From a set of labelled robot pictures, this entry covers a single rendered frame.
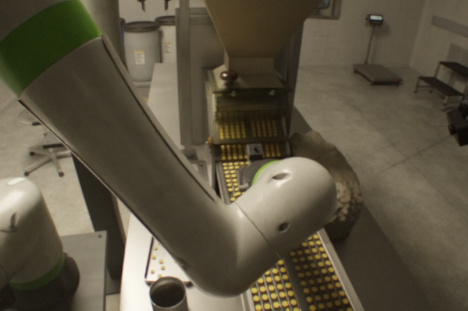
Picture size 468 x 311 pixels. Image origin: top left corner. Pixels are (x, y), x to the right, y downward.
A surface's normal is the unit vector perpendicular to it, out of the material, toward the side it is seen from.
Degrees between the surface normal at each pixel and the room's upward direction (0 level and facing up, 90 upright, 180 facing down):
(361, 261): 0
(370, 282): 0
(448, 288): 0
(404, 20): 90
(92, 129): 79
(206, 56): 90
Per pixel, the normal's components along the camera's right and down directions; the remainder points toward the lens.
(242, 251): 0.11, -0.20
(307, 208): 0.04, 0.02
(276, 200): -0.29, -0.40
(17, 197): 0.32, -0.80
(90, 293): 0.04, -0.86
